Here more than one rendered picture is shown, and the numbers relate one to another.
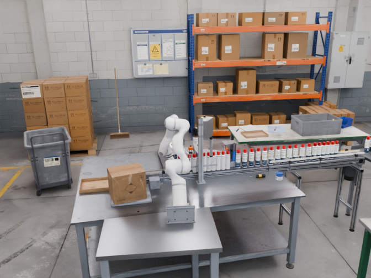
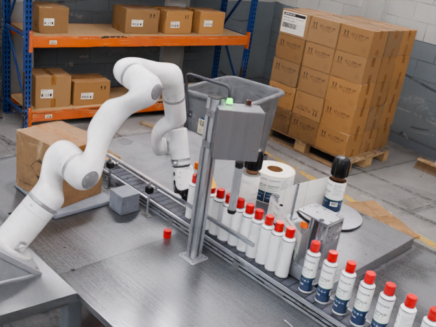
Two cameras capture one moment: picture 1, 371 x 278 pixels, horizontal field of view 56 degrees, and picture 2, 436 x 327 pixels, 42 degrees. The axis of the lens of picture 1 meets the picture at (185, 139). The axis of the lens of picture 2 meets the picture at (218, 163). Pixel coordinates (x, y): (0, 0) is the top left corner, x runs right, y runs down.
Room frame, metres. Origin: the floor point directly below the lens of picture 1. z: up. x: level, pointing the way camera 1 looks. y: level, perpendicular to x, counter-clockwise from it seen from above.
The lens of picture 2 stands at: (2.11, -1.75, 2.05)
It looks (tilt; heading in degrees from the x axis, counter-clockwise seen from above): 22 degrees down; 54
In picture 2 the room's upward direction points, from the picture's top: 9 degrees clockwise
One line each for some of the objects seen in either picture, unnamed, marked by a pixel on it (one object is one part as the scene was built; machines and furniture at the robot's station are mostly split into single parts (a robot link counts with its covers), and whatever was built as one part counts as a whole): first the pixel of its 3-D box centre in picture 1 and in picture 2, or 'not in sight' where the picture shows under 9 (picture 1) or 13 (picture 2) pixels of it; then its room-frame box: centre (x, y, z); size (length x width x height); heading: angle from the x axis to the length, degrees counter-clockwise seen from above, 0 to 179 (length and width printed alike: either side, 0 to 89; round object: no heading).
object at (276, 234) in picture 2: (222, 160); (275, 245); (3.44, -0.39, 0.98); 0.05 x 0.05 x 0.20
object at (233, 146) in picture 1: (229, 153); (313, 244); (3.55, -0.47, 1.01); 0.14 x 0.13 x 0.26; 101
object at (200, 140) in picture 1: (200, 150); (204, 181); (3.24, -0.15, 1.16); 0.04 x 0.04 x 0.67; 11
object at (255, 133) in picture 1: (254, 134); not in sight; (4.82, -0.99, 0.82); 0.34 x 0.24 x 0.03; 101
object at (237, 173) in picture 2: (211, 146); (235, 187); (3.31, -0.26, 1.18); 0.04 x 0.04 x 0.21
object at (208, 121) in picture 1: (205, 127); (235, 131); (3.32, -0.20, 1.38); 0.17 x 0.10 x 0.19; 156
